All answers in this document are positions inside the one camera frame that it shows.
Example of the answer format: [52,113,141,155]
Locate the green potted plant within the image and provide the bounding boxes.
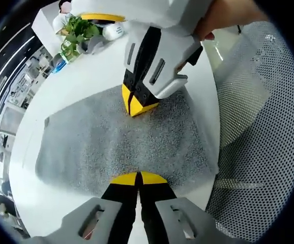
[60,15,104,62]

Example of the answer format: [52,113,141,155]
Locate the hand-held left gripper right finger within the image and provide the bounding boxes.
[139,171,237,244]

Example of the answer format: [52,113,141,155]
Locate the white bottle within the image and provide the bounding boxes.
[102,21,130,41]

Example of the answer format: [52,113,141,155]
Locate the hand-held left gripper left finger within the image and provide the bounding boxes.
[32,172,140,244]

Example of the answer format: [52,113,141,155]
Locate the grey plant pot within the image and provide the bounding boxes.
[79,35,105,55]

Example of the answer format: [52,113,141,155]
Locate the white display panel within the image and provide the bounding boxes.
[0,106,23,136]

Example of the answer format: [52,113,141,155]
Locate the grey towel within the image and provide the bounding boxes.
[35,85,219,189]

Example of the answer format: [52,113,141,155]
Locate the white mesh chair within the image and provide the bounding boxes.
[204,21,294,243]

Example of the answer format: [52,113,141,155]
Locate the blue object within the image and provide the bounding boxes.
[51,60,68,75]

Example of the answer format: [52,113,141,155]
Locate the person's right hand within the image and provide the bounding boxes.
[194,0,270,41]

